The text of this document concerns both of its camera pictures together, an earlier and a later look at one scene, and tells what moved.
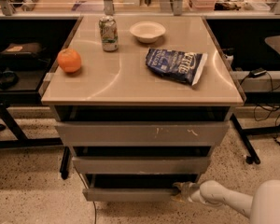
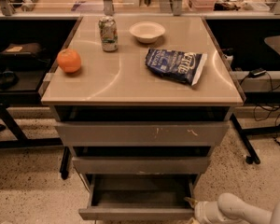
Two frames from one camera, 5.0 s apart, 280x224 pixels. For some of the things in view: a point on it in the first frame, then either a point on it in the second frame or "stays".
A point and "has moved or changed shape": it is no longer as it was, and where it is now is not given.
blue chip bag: (181, 66) stays
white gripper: (193, 192) to (203, 209)
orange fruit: (69, 60) stays
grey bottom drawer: (133, 187) has moved or changed shape
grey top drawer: (143, 133) stays
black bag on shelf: (23, 55) stays
